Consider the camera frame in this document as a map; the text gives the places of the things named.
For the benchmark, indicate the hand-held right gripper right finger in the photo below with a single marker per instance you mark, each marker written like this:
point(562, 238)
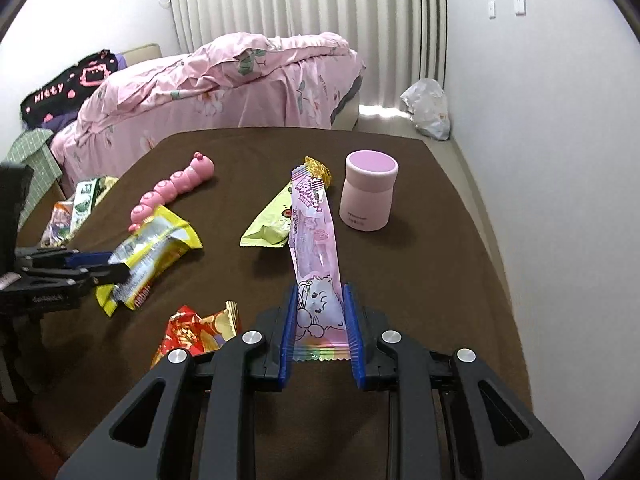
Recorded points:
point(352, 340)

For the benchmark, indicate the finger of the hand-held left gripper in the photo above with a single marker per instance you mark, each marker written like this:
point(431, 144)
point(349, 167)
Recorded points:
point(85, 259)
point(110, 275)

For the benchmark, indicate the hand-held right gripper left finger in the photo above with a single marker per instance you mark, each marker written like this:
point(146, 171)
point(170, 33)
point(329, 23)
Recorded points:
point(287, 340)

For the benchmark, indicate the yellow snack packet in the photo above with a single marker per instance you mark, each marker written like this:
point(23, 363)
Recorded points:
point(150, 255)

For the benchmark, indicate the long pink cartoon packet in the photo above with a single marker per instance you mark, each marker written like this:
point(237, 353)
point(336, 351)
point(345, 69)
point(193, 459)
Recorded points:
point(315, 240)

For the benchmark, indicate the green and white packet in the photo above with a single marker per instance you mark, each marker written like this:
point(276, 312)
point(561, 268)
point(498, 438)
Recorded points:
point(87, 200)

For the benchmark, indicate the red and gold snack packet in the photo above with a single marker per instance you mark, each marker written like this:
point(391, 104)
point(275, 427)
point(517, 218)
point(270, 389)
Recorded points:
point(192, 332)

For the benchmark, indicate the green checked box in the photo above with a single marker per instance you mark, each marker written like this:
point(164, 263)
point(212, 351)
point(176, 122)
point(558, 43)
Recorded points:
point(40, 170)

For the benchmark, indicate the bed with pink sheet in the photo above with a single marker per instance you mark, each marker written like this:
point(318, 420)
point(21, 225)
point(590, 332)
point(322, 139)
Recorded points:
point(95, 155)

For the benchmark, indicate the pink caterpillar toy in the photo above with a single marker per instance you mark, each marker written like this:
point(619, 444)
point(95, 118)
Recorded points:
point(175, 182)

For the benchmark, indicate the light green snack packet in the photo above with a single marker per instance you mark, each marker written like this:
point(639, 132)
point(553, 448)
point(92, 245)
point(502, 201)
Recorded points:
point(267, 222)

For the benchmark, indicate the pink cup with lid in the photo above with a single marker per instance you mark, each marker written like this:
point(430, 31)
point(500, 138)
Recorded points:
point(367, 195)

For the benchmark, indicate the black and pink printed blanket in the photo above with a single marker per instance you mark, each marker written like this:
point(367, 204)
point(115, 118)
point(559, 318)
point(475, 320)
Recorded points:
point(50, 95)

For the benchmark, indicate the gold wrapper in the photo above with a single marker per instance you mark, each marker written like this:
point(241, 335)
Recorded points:
point(320, 172)

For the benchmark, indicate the beige headboard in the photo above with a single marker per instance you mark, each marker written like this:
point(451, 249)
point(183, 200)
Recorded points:
point(142, 55)

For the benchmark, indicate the pink floral duvet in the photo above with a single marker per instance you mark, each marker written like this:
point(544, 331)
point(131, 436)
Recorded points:
point(225, 80)

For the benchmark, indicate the white plastic bag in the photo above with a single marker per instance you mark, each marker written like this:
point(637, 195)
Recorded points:
point(425, 105)

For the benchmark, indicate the white pleated curtain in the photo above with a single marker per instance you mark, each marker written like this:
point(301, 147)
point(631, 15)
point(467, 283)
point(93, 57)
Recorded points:
point(300, 0)

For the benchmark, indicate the white wall switch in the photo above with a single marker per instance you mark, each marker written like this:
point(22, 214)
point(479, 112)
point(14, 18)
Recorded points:
point(492, 10)
point(519, 3)

